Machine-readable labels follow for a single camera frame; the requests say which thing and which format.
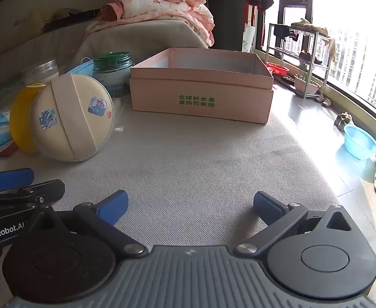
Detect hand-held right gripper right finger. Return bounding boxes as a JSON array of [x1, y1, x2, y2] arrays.
[[233, 191, 363, 259]]

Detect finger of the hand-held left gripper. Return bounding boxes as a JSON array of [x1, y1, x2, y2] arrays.
[[0, 180, 66, 210], [0, 168, 35, 195]]

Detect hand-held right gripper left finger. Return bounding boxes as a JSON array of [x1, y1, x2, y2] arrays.
[[24, 190, 149, 260]]

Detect yellow plastic bowl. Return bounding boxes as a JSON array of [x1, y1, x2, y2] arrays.
[[9, 83, 47, 154]]

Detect pink cardboard box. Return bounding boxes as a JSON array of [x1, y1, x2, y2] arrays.
[[129, 47, 275, 124]]

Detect blue face mask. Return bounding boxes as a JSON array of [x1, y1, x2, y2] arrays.
[[68, 57, 95, 76]]

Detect blue plastic basin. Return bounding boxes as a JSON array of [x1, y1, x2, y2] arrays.
[[344, 124, 376, 160]]

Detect clear plastic powder jar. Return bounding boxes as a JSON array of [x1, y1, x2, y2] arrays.
[[21, 58, 60, 85]]

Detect brown shoes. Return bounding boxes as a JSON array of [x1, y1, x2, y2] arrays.
[[334, 112, 355, 131]]

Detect small green potted plant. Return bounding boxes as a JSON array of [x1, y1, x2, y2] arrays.
[[294, 67, 322, 95]]

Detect red plastic basin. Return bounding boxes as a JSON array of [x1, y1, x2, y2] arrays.
[[266, 62, 290, 77]]

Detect green-lid glass jar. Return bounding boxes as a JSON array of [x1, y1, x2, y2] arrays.
[[92, 51, 135, 98]]

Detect metal shoe rack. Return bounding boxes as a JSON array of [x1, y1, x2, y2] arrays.
[[266, 22, 336, 98]]

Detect white hanging bag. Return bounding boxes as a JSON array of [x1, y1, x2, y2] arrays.
[[242, 24, 256, 53]]

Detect black flat bar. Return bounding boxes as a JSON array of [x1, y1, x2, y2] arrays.
[[43, 8, 100, 33]]

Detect dark curtain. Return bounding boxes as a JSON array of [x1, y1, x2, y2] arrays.
[[198, 0, 248, 51]]

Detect pink printed blanket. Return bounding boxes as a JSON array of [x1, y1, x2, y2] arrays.
[[85, 0, 215, 47]]

